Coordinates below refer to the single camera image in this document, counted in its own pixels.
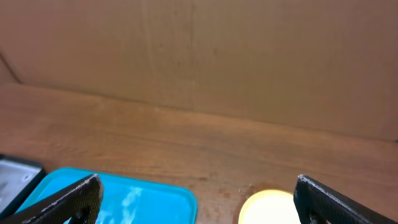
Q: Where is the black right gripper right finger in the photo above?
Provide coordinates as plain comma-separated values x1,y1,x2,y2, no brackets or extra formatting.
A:
294,174,397,224

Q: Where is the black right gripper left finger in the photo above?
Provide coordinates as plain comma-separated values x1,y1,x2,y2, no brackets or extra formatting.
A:
1,174,104,224

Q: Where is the teal plastic tray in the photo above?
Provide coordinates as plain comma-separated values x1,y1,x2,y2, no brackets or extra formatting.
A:
17,167,198,224

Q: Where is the black soapy water tray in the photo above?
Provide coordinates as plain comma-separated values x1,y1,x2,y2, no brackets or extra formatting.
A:
0,154,45,219

